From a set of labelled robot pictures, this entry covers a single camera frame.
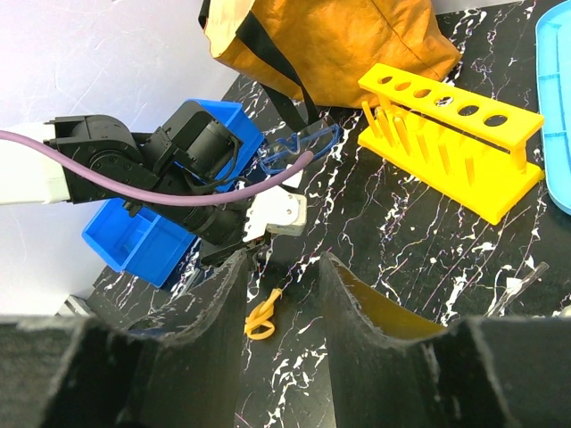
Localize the blue safety glasses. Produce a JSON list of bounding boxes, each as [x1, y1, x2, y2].
[[258, 117, 341, 175]]

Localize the clear test tube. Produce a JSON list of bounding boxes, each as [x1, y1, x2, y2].
[[486, 262, 550, 317]]

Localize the blue compartment bin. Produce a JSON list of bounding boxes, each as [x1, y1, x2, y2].
[[82, 100, 264, 288]]

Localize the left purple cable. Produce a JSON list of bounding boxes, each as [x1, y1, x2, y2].
[[0, 128, 316, 207]]

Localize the yellow test tube rack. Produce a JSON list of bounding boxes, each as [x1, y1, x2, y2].
[[358, 63, 545, 225]]

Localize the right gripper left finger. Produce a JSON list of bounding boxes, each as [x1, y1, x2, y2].
[[1, 251, 248, 427]]

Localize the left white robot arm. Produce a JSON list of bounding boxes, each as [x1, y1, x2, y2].
[[1, 100, 270, 267]]

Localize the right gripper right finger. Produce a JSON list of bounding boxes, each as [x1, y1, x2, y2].
[[319, 252, 570, 427]]

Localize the yellow rubber band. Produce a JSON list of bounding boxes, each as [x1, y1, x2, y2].
[[244, 288, 282, 341]]

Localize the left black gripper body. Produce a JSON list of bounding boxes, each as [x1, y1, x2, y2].
[[178, 195, 269, 268]]

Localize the light blue tray lid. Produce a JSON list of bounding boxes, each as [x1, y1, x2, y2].
[[535, 1, 570, 214]]

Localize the brown paper tote bag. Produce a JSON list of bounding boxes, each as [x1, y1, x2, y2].
[[198, 0, 461, 132]]

